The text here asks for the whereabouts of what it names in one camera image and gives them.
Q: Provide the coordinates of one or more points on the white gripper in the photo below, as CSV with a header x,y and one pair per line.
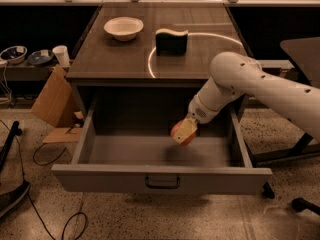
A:
x,y
198,112

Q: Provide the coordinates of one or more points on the red apple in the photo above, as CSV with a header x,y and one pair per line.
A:
x,y
188,140

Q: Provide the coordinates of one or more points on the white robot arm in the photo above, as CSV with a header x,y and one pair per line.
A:
x,y
233,75

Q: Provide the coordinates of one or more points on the open grey top drawer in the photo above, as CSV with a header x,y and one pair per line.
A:
x,y
124,141

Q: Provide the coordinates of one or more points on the grey cabinet with wooden top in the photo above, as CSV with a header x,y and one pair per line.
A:
x,y
104,61

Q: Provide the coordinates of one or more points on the green yellow sponge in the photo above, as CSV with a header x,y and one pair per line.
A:
x,y
171,42

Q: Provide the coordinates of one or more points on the white bowl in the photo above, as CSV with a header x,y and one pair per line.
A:
x,y
123,28

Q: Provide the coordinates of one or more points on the cardboard box piece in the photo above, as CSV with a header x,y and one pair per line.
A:
x,y
56,105

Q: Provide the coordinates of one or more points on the white paper cup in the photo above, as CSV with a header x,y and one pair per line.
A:
x,y
61,53

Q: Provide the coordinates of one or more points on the blue bowl right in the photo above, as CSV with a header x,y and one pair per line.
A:
x,y
41,58

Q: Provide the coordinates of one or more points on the blue bowl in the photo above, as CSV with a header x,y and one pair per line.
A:
x,y
41,58
14,55

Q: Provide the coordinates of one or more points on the black stand leg left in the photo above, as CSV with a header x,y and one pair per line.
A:
x,y
13,132

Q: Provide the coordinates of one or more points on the grey low shelf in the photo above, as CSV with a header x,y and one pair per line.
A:
x,y
26,72

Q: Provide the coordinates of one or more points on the blue bowl left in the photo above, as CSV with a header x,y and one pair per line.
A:
x,y
14,55

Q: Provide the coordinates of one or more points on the dark shoe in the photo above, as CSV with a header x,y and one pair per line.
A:
x,y
12,198

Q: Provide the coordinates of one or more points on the black drawer handle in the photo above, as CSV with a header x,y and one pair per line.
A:
x,y
162,183

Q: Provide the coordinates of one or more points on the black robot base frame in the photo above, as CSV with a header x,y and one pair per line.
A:
x,y
303,148

